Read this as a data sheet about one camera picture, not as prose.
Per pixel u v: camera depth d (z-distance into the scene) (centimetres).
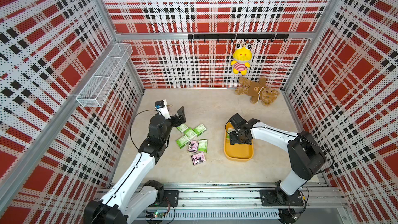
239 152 84
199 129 96
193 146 89
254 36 88
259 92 109
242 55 91
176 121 68
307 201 69
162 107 64
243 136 66
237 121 72
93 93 69
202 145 89
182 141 91
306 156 46
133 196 46
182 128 96
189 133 95
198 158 84
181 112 73
